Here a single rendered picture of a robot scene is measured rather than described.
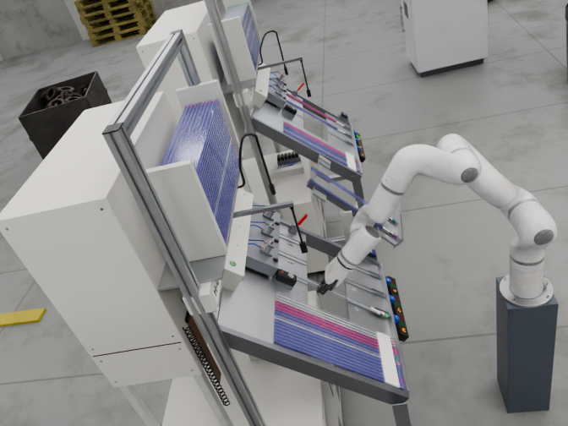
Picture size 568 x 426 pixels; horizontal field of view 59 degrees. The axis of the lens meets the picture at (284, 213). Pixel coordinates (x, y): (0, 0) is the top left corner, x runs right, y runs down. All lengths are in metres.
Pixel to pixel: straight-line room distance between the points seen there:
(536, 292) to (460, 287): 1.10
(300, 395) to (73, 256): 1.04
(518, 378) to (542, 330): 0.31
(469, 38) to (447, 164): 4.29
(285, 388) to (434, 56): 4.40
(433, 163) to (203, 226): 0.74
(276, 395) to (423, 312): 1.26
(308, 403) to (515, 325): 0.86
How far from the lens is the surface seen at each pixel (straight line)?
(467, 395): 2.75
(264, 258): 1.82
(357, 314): 2.00
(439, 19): 5.72
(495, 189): 1.79
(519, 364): 2.42
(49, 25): 13.86
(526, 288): 2.13
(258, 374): 2.18
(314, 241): 2.20
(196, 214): 1.43
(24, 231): 1.48
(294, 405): 2.05
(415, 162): 1.65
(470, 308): 3.09
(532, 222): 1.88
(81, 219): 1.39
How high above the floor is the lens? 2.28
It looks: 34 degrees down
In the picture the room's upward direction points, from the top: 17 degrees counter-clockwise
